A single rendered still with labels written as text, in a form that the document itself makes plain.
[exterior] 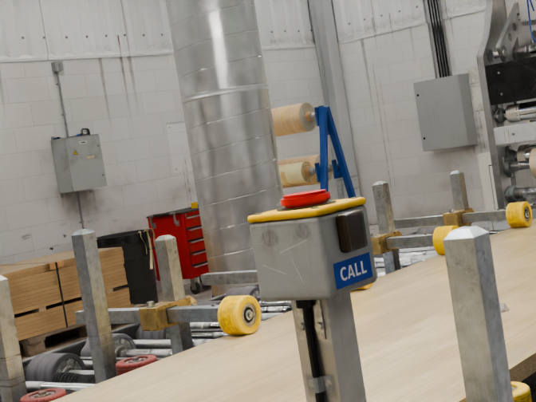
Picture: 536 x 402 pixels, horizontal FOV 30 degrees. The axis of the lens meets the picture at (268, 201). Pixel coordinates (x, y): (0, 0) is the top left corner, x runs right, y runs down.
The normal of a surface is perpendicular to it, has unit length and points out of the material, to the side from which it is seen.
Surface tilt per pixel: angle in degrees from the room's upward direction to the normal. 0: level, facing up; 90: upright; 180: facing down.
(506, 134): 90
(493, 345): 90
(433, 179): 90
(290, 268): 90
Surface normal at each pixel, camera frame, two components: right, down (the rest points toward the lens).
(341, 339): 0.78, -0.09
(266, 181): 0.59, -0.05
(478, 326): -0.61, 0.14
